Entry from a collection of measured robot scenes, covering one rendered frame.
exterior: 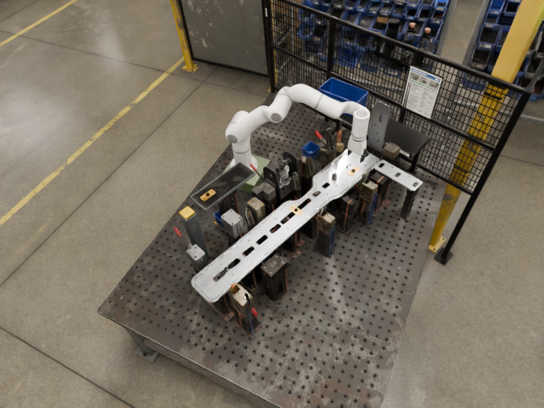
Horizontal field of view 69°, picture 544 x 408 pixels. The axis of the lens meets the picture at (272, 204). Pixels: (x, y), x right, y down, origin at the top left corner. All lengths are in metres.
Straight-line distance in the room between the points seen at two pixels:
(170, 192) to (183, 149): 0.60
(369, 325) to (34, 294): 2.63
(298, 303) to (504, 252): 1.94
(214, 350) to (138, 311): 0.51
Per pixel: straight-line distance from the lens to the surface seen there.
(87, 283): 3.59
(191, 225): 2.20
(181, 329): 2.34
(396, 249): 2.56
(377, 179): 2.52
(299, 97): 2.19
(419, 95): 2.69
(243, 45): 4.87
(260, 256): 2.12
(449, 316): 3.24
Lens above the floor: 2.79
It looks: 50 degrees down
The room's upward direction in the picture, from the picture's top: 5 degrees counter-clockwise
